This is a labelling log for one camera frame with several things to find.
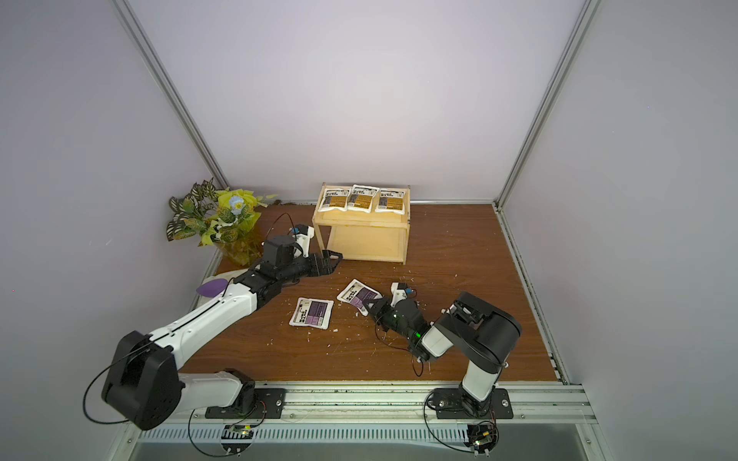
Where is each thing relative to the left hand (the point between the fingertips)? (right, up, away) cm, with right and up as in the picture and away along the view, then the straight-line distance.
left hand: (336, 257), depth 82 cm
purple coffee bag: (-9, -19, +8) cm, 22 cm away
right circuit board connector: (+38, -44, -12) cm, 60 cm away
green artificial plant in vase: (-37, +12, +8) cm, 39 cm away
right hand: (+7, -13, +2) cm, 15 cm away
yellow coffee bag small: (+17, +18, +8) cm, 26 cm away
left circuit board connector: (-24, -44, -10) cm, 51 cm away
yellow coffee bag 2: (-2, +18, +10) cm, 21 cm away
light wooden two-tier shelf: (+12, +5, +25) cm, 28 cm away
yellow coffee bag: (+7, +18, +10) cm, 22 cm away
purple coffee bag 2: (+6, -12, +6) cm, 15 cm away
